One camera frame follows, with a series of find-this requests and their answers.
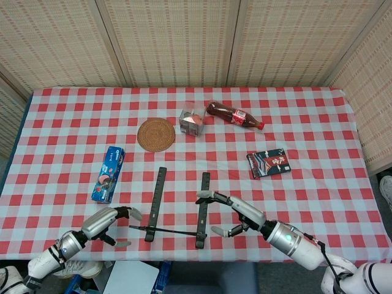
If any red white checkered tablecloth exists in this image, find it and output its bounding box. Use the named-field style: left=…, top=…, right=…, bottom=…
left=0, top=86, right=392, bottom=266

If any narrow woven bamboo side screen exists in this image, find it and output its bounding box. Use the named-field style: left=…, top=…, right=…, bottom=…
left=0, top=72, right=33, bottom=160

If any angled woven bamboo side screen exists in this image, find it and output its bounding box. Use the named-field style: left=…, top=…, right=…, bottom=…
left=324, top=17, right=392, bottom=176

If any blue Oreo cookie box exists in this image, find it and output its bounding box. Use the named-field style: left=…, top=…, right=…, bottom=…
left=91, top=146, right=126, bottom=203

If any dark red printed flat box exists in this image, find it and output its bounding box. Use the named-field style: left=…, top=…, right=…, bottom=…
left=246, top=148, right=292, bottom=179

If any white flat board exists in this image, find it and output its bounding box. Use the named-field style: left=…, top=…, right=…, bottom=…
left=108, top=261, right=160, bottom=294

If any black folding laptop stand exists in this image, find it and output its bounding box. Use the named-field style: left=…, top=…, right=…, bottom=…
left=129, top=167, right=212, bottom=249

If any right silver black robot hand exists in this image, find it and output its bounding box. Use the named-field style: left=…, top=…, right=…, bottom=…
left=195, top=190, right=267, bottom=238

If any round woven brown coaster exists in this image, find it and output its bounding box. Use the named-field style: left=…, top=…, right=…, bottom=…
left=137, top=118, right=176, bottom=153

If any clear plastic snack box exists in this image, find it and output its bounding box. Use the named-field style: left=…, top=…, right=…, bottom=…
left=178, top=102, right=206, bottom=137

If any blue printed packet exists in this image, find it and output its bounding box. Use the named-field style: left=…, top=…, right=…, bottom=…
left=151, top=261, right=173, bottom=294

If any grey white shoe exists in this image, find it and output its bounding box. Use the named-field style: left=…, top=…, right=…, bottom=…
left=379, top=175, right=392, bottom=212

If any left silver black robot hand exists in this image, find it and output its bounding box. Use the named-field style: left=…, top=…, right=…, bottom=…
left=80, top=206, right=143, bottom=248

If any white sneaker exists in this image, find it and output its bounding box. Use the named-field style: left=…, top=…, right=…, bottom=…
left=54, top=260, right=104, bottom=279

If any blue plastic crate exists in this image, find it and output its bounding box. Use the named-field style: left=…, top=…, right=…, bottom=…
left=66, top=274, right=92, bottom=294

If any cola bottle with red label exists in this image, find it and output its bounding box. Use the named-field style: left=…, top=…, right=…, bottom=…
left=205, top=100, right=265, bottom=132

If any wide woven bamboo folding screen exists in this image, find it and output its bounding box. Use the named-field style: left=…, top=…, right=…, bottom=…
left=0, top=0, right=392, bottom=92

